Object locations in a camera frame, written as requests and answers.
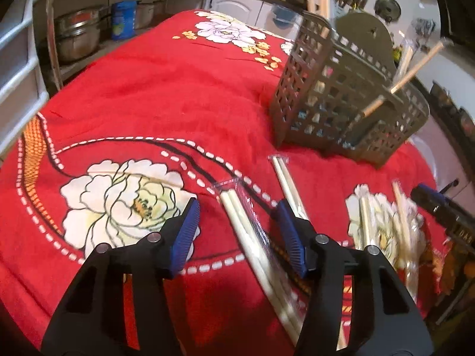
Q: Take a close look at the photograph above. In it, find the blue canister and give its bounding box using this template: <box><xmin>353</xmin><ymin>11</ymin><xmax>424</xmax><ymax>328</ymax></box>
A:
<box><xmin>111</xmin><ymin>0</ymin><xmax>137</xmax><ymax>41</ymax></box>

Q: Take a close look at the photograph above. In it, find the stainless steel pot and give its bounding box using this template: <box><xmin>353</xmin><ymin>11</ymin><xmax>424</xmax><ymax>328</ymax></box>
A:
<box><xmin>54</xmin><ymin>6</ymin><xmax>109</xmax><ymax>63</ymax></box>

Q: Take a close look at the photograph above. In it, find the blue bag on cabinet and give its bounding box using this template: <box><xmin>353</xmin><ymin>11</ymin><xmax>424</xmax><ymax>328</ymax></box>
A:
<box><xmin>271</xmin><ymin>5</ymin><xmax>297</xmax><ymax>29</ymax></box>

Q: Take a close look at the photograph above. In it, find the hanging pot lid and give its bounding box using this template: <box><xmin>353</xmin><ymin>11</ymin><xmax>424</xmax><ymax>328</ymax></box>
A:
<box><xmin>373</xmin><ymin>0</ymin><xmax>402</xmax><ymax>23</ymax></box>

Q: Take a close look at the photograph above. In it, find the red floral tablecloth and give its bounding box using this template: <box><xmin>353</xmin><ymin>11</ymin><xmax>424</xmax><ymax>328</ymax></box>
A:
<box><xmin>1</xmin><ymin>10</ymin><xmax>435</xmax><ymax>355</ymax></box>

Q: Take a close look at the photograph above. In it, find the white plastic drawer unit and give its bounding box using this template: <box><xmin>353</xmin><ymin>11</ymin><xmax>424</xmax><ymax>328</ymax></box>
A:
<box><xmin>1</xmin><ymin>0</ymin><xmax>49</xmax><ymax>153</ymax></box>

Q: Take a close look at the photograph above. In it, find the person right hand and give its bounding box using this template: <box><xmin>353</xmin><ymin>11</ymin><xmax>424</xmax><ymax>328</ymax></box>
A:
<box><xmin>432</xmin><ymin>238</ymin><xmax>474</xmax><ymax>297</ymax></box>

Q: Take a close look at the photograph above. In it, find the grey plastic utensil basket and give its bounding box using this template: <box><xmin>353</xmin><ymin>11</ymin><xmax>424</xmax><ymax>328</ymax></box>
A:
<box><xmin>270</xmin><ymin>13</ymin><xmax>430</xmax><ymax>167</ymax></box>

